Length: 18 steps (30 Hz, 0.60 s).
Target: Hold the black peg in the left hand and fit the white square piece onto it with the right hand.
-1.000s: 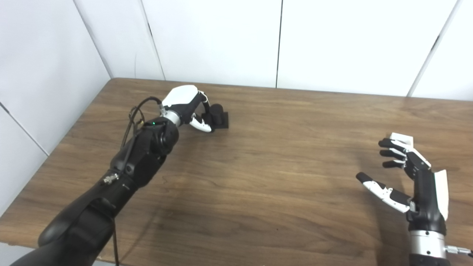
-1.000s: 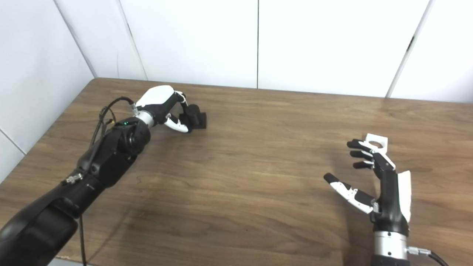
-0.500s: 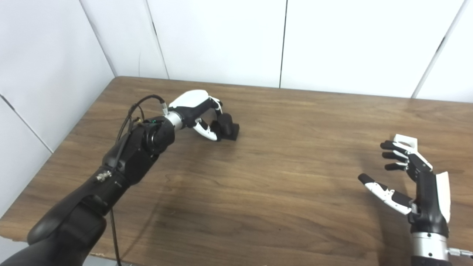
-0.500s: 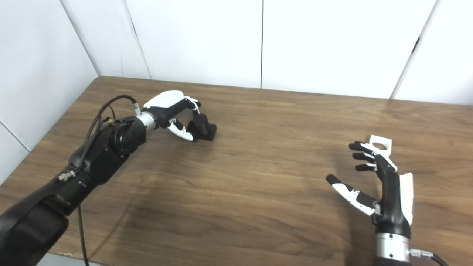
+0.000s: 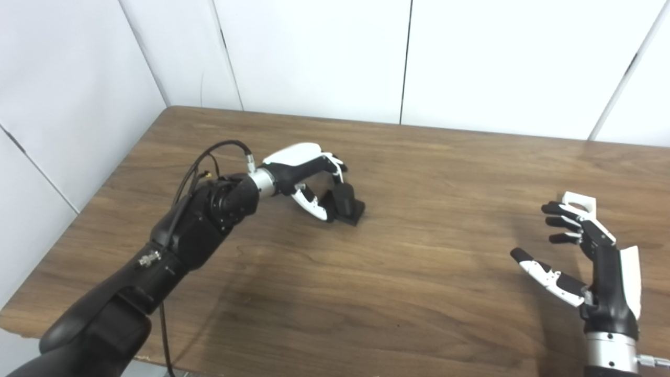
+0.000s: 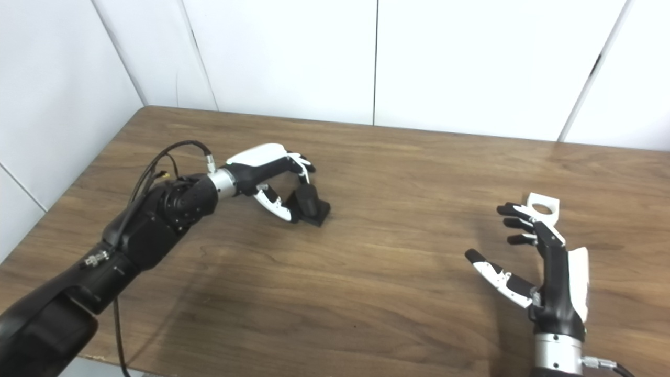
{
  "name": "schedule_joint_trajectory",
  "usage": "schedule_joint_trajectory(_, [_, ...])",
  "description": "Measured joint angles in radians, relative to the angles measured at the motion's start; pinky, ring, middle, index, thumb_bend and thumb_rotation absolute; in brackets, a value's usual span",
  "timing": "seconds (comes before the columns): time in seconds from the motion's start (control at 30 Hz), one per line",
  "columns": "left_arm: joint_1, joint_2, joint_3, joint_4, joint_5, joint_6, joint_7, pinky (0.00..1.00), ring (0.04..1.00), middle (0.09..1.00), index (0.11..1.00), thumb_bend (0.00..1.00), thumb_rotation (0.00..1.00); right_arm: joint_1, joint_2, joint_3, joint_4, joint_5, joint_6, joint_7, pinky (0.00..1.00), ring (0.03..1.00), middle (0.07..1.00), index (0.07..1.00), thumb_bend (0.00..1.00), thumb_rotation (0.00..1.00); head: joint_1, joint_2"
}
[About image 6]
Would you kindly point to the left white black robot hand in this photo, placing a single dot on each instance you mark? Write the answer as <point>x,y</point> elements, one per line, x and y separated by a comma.
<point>256,162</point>

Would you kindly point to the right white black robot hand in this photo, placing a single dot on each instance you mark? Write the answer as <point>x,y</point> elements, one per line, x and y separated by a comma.
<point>557,298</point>

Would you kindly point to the black peg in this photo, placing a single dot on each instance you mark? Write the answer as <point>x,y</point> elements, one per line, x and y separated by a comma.
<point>309,207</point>

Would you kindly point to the white square piece with hole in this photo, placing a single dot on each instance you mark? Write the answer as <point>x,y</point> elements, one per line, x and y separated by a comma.
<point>549,201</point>

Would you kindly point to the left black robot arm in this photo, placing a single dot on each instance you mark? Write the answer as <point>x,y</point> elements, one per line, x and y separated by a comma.
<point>136,241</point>

